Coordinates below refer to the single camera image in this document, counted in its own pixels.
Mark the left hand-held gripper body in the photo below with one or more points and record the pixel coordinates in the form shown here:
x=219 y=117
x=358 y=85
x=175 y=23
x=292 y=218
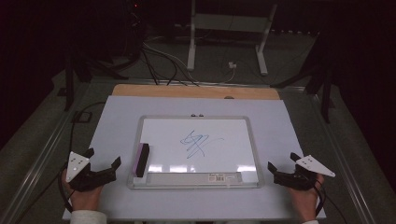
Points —
x=93 y=179

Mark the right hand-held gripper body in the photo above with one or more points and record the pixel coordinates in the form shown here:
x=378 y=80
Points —
x=294 y=181

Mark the purple and black eraser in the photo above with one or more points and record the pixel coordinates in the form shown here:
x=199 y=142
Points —
x=141 y=160

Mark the whiteboard with clear frame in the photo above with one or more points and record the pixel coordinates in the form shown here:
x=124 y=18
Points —
x=199 y=161

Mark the person's left hand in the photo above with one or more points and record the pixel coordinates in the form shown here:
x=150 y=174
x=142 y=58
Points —
x=84 y=199

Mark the person's right hand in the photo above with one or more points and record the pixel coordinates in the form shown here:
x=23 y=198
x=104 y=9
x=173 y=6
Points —
x=303 y=202

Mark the white table cover sheet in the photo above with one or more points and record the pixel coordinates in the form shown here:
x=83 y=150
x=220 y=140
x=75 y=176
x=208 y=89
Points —
x=274 y=130

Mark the black square floor plate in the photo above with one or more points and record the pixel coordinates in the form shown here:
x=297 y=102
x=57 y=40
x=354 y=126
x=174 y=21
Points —
x=82 y=117

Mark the black tripod stand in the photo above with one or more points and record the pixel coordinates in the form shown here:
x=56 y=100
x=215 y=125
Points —
x=70 y=77
x=325 y=93

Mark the white metal stand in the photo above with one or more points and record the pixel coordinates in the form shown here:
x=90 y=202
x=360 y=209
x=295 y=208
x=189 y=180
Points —
x=227 y=22

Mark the aluminium floor rail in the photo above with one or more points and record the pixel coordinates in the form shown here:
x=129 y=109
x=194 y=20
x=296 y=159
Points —
x=40 y=155
x=342 y=161

